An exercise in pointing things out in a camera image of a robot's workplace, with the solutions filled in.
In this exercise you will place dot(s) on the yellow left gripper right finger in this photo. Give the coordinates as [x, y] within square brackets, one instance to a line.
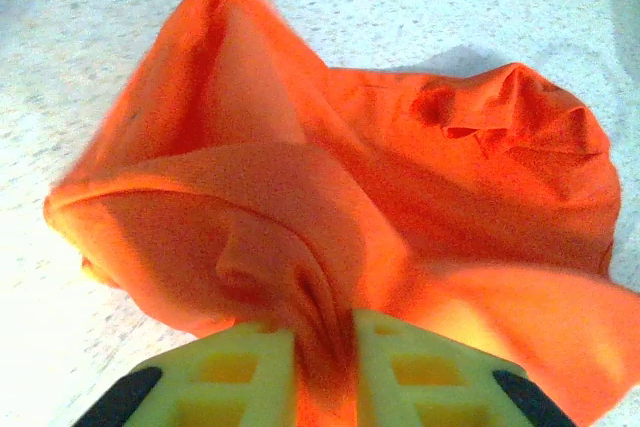
[430, 382]

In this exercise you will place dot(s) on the orange t-shirt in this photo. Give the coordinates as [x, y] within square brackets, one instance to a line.
[450, 172]

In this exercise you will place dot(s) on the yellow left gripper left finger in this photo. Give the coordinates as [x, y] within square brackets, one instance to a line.
[225, 377]

